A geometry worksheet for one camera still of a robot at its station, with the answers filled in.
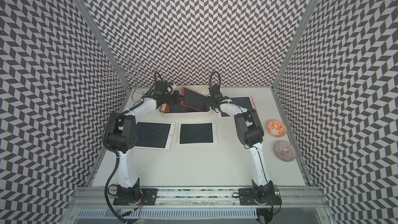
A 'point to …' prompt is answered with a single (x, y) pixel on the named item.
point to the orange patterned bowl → (276, 128)
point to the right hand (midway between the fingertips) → (211, 102)
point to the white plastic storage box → (202, 88)
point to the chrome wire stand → (125, 73)
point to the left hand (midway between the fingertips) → (185, 98)
